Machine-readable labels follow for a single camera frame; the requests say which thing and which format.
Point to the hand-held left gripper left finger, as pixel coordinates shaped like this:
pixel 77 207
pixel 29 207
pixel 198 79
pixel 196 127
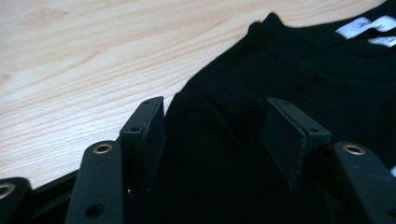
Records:
pixel 144 140

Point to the black garment with white print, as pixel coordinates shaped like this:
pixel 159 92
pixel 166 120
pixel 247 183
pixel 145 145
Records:
pixel 249 93

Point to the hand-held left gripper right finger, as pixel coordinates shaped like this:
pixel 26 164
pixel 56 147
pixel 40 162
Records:
pixel 289 140

